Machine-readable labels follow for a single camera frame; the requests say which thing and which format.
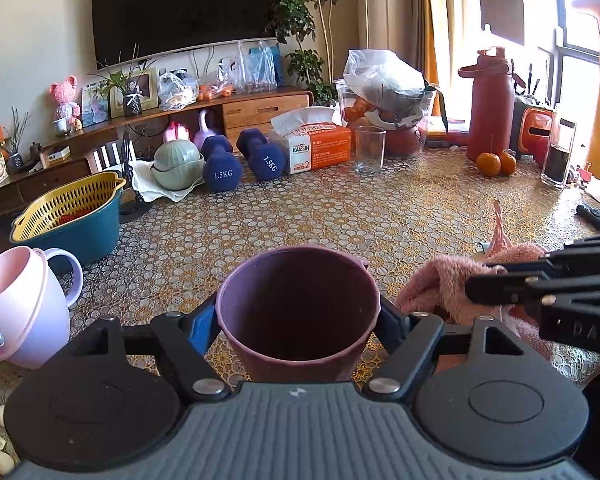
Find red water bottle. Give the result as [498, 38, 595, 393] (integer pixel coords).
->
[458, 47, 515, 162]

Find patterned lace tablecloth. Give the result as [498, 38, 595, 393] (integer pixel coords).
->
[0, 146, 600, 480]

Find green potted tree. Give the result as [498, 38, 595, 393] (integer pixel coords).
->
[268, 0, 342, 106]

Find pink teddy bear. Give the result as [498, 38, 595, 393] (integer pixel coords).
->
[48, 75, 82, 134]

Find purple plastic cup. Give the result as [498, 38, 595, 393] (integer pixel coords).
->
[215, 246, 380, 382]

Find pink fluffy towel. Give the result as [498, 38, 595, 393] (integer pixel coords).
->
[396, 202, 553, 360]

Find glass jar dark liquid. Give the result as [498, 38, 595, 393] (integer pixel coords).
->
[541, 117, 577, 188]

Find black television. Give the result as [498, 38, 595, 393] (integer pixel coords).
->
[92, 0, 277, 66]

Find green round lidded pot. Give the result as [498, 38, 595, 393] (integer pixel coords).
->
[150, 140, 204, 191]

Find clear drinking glass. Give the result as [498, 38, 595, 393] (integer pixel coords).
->
[355, 126, 387, 174]

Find framed picture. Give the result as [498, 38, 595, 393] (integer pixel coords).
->
[109, 67, 159, 118]

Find plastic bag over bowl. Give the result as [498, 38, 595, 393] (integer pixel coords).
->
[336, 49, 438, 158]

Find orange black device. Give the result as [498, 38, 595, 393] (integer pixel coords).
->
[509, 96, 556, 158]

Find orange fruit right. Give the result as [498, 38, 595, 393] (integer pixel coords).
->
[498, 151, 517, 177]

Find blue dumbbell left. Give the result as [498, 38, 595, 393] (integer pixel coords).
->
[201, 134, 242, 193]

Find pink kettlebell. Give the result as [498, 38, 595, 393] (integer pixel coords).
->
[193, 108, 216, 151]

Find blue plastic bag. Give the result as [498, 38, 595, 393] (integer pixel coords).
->
[236, 41, 282, 93]

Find wooden tv cabinet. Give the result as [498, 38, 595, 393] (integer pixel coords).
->
[0, 87, 314, 217]

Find pink and lilac mug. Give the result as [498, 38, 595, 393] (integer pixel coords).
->
[0, 246, 83, 368]

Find blue dumbbell right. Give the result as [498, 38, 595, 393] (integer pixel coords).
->
[236, 128, 285, 181]

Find white cloth under pot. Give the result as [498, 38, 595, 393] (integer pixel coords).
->
[131, 160, 204, 203]

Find orange tissue box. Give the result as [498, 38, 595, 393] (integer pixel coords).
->
[270, 106, 352, 174]

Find teal basin with yellow strainer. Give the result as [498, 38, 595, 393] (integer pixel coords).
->
[9, 171, 126, 266]

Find orange fruit left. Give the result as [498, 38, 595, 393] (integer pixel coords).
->
[476, 153, 502, 178]

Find small potted plant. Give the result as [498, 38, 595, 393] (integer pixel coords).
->
[97, 44, 154, 117]

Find blue dumbbell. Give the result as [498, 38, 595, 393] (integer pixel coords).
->
[236, 128, 285, 181]
[201, 134, 242, 193]

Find orange fruit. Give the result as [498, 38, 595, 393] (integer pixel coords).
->
[498, 151, 517, 177]
[476, 153, 502, 178]

